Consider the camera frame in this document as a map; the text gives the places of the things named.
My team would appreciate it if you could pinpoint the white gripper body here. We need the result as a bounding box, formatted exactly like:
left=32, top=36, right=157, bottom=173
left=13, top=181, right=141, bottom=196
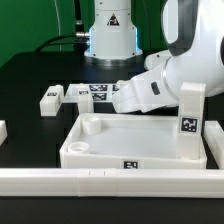
left=112, top=63, right=179, bottom=113

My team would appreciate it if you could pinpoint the white block left edge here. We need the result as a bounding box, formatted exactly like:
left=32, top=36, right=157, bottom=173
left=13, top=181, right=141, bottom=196
left=0, top=120, right=7, bottom=146

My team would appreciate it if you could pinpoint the white thin cable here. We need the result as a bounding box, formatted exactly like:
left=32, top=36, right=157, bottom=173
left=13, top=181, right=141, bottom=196
left=53, top=0, right=63, bottom=52

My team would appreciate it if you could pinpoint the black cable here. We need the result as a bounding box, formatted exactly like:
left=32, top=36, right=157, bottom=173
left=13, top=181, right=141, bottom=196
left=33, top=0, right=91, bottom=54

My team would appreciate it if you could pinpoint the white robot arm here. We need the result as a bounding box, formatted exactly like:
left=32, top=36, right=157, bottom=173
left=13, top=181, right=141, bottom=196
left=85, top=0, right=224, bottom=113

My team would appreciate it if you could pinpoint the white marker base plate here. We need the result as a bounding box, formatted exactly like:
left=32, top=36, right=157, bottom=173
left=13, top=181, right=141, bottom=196
left=64, top=83, right=118, bottom=103

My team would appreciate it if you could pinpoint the white desk top tray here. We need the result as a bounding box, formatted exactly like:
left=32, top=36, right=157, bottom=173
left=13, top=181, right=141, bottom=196
left=60, top=113, right=207, bottom=169

